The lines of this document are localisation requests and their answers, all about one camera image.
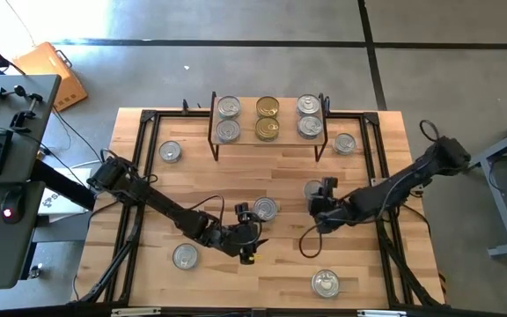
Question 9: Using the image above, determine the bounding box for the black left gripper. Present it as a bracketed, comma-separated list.
[211, 203, 268, 265]

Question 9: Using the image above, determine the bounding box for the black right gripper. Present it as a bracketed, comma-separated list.
[308, 177, 354, 233]

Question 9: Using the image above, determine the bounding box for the silver-lid green-label tuna can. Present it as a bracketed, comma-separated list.
[302, 179, 325, 202]
[310, 269, 342, 299]

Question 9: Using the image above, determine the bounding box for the silver-lid blue-white tuna can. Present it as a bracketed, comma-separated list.
[158, 139, 183, 165]
[297, 114, 325, 141]
[253, 196, 280, 222]
[296, 93, 322, 117]

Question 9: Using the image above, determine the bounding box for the silver-lid yellow-blue tuna can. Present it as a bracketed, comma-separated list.
[333, 132, 357, 156]
[215, 118, 241, 144]
[217, 95, 242, 120]
[172, 242, 200, 270]

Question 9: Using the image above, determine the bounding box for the gold-lid green-label tuna can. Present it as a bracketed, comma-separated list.
[255, 95, 281, 119]
[254, 116, 281, 143]

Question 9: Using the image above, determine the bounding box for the white box with logo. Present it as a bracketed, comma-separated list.
[37, 188, 92, 217]

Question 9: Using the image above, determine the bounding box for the black desk crossbar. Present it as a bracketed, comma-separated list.
[31, 158, 99, 211]

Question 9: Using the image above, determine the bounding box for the black computer mouse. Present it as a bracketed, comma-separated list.
[0, 187, 26, 225]

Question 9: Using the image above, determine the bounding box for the orange carrying case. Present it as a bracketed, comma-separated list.
[11, 41, 89, 113]

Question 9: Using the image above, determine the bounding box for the large black desk clamp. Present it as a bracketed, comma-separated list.
[9, 92, 45, 133]

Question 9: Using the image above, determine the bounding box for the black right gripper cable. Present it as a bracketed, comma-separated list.
[298, 222, 325, 260]

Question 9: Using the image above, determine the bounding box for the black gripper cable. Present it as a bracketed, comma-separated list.
[298, 222, 325, 260]
[178, 193, 227, 228]

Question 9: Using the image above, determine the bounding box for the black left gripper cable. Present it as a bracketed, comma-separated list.
[178, 193, 227, 228]

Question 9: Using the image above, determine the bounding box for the wooden shelf with black frame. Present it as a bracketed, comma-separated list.
[208, 91, 330, 163]

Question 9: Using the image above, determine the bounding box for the silver table edge bracket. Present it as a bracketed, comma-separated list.
[356, 309, 408, 317]
[110, 306, 163, 317]

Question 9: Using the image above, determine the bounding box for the black aluminium table frame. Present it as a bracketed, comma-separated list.
[70, 107, 446, 309]

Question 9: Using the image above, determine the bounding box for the grey metal desk frame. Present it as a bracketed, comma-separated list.
[457, 110, 507, 258]

